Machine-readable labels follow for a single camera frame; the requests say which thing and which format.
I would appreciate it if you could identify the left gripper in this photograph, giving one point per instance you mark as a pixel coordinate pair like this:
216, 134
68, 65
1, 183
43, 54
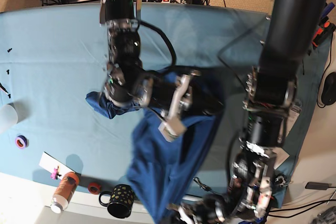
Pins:
212, 208

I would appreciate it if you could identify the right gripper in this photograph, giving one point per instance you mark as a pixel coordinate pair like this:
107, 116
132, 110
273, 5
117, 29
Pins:
173, 94

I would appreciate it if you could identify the blue t-shirt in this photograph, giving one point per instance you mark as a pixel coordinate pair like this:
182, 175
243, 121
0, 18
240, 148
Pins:
161, 172

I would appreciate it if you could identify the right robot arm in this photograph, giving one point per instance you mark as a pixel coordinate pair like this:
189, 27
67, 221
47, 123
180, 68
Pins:
128, 86

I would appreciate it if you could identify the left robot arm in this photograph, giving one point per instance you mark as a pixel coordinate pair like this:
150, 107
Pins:
271, 92

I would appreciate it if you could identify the white paper leaflet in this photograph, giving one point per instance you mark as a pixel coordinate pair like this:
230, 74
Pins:
282, 156

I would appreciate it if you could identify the black yellow-dotted mug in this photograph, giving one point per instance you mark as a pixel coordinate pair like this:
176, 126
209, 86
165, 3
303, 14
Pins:
120, 202

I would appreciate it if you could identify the black adapter right edge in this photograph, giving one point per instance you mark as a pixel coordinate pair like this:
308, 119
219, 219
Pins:
317, 186

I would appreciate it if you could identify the orange tape roll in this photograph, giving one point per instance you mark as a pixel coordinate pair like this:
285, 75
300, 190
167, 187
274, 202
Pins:
94, 188

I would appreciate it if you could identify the teal table cloth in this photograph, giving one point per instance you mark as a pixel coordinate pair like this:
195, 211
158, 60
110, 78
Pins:
52, 57

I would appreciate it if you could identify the clear plastic blister pack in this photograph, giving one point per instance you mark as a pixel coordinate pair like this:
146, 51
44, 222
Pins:
293, 115

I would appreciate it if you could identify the orange bottle white cap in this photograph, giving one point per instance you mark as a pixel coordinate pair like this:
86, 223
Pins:
64, 192

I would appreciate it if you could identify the pink clip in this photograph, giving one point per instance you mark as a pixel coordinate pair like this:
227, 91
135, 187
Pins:
55, 175

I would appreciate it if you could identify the black computer mouse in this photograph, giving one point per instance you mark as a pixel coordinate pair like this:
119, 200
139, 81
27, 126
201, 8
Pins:
328, 96

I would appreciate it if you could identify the purple tape roll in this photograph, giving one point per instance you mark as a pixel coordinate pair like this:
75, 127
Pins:
21, 142

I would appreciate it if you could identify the translucent plastic cup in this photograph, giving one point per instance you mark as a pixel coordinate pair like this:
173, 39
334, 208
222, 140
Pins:
8, 117

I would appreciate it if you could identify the orange black clamp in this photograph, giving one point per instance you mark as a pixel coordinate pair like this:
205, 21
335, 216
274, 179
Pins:
323, 32

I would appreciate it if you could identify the blue black clamp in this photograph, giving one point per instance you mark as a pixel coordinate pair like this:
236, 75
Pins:
328, 7

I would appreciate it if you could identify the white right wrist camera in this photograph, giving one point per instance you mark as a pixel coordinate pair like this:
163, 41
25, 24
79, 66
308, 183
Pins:
172, 128

